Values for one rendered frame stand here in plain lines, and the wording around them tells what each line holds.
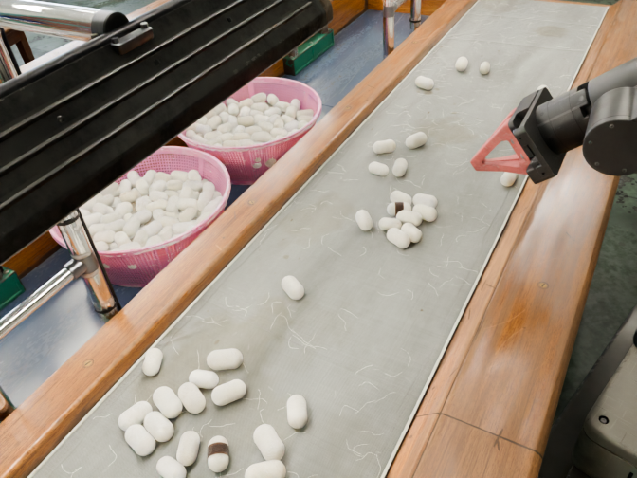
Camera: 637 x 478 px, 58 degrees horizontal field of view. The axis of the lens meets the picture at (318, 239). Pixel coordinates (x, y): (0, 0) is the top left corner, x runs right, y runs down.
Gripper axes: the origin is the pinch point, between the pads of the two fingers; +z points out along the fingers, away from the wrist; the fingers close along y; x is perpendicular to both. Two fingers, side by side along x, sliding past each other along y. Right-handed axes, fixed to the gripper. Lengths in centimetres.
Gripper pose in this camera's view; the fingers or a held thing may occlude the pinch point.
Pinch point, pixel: (479, 162)
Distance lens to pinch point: 71.3
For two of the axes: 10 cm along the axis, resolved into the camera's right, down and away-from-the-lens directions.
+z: -6.4, 2.9, 7.2
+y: -4.8, 5.8, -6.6
